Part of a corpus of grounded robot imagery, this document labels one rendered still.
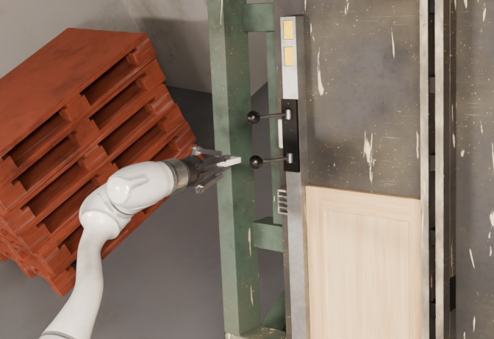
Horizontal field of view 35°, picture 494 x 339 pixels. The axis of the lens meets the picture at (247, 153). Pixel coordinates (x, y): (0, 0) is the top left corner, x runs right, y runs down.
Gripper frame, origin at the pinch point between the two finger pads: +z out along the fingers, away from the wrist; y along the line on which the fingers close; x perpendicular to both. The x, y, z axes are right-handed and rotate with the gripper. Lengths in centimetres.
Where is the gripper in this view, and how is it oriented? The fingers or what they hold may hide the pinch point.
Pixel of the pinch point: (228, 161)
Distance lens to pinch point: 215.3
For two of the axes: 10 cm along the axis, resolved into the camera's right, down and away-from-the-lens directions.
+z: 6.3, -1.6, 7.6
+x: 7.8, 0.8, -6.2
